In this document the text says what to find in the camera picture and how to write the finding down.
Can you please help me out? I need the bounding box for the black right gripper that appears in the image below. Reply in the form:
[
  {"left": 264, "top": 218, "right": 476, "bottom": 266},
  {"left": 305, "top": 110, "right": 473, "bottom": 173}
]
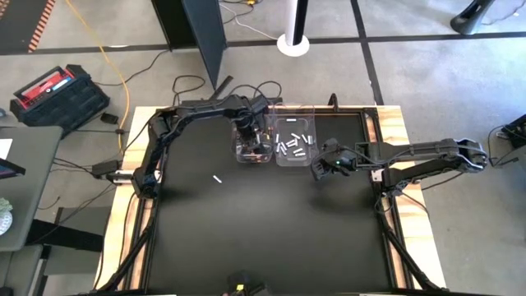
[{"left": 310, "top": 137, "right": 359, "bottom": 183}]

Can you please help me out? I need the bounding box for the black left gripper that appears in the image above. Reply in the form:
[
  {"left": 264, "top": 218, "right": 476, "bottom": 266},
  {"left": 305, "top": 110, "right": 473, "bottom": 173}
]
[{"left": 234, "top": 109, "right": 270, "bottom": 158}]

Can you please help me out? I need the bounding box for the clear plastic bin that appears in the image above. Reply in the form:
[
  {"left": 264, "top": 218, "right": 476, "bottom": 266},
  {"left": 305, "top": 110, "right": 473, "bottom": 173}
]
[
  {"left": 231, "top": 98, "right": 276, "bottom": 164},
  {"left": 269, "top": 102, "right": 318, "bottom": 167}
]

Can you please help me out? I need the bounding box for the white pole with round base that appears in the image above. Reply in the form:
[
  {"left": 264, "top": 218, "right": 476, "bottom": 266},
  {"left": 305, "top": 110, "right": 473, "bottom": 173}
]
[{"left": 276, "top": 0, "right": 311, "bottom": 58}]

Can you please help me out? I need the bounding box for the black partition panel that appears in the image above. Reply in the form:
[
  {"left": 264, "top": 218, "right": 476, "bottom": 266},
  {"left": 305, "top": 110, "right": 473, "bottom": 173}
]
[{"left": 150, "top": 0, "right": 284, "bottom": 107}]

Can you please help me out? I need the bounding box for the black handheld device yellow tag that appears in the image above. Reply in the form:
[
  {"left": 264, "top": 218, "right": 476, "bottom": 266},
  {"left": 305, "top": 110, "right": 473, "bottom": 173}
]
[{"left": 227, "top": 269, "right": 269, "bottom": 296}]

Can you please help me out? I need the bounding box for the black power brick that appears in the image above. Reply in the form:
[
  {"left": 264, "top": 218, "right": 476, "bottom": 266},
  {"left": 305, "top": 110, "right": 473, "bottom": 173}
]
[{"left": 90, "top": 159, "right": 122, "bottom": 178}]

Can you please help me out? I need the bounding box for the red and black toolbox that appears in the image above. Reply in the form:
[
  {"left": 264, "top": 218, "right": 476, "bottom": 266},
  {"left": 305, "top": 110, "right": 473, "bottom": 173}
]
[{"left": 10, "top": 63, "right": 111, "bottom": 129}]

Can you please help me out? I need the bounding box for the black equipment box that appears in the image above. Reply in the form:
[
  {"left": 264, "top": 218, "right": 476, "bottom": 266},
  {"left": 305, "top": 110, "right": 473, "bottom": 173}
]
[{"left": 501, "top": 113, "right": 526, "bottom": 150}]

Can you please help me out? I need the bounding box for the black desk base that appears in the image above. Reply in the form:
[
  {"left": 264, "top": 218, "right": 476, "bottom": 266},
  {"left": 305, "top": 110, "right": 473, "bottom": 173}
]
[{"left": 25, "top": 207, "right": 104, "bottom": 252}]

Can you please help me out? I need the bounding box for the black chair base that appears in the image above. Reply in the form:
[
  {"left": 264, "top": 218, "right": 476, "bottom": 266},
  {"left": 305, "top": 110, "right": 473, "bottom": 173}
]
[{"left": 450, "top": 0, "right": 498, "bottom": 36}]

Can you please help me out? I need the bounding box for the grey desk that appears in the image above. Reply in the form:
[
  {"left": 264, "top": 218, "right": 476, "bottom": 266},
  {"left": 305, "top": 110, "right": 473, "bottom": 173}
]
[{"left": 0, "top": 125, "right": 63, "bottom": 252}]

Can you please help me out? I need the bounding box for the dark tablet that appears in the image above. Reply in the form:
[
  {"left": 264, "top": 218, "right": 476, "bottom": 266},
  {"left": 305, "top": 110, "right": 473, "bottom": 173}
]
[{"left": 0, "top": 158, "right": 26, "bottom": 180}]

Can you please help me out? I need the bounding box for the patterned round plate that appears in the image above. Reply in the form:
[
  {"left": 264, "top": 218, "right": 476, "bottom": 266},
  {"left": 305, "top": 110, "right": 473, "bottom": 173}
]
[{"left": 0, "top": 197, "right": 14, "bottom": 236}]

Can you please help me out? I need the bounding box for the black orange-striped floor mat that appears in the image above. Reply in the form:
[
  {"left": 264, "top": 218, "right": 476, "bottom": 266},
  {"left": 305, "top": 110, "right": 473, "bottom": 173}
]
[{"left": 0, "top": 0, "right": 57, "bottom": 53}]

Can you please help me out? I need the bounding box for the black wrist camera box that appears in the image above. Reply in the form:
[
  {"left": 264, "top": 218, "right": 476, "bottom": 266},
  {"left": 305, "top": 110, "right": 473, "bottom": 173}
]
[{"left": 251, "top": 95, "right": 270, "bottom": 114}]

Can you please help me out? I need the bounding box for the looped black floor cable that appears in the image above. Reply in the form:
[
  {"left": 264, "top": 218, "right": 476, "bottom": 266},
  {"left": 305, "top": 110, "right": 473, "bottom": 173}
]
[{"left": 171, "top": 74, "right": 207, "bottom": 106}]

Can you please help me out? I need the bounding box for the black metal table frame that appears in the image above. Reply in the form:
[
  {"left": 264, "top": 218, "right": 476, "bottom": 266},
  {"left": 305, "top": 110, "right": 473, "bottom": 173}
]
[{"left": 92, "top": 104, "right": 449, "bottom": 296}]

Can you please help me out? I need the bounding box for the yellow cable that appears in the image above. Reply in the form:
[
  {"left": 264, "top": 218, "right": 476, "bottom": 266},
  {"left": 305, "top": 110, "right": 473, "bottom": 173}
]
[{"left": 63, "top": 0, "right": 132, "bottom": 151}]

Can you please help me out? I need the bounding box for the thin black floor cable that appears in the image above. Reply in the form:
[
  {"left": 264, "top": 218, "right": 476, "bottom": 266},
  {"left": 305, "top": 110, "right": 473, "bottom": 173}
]
[{"left": 95, "top": 49, "right": 172, "bottom": 88}]

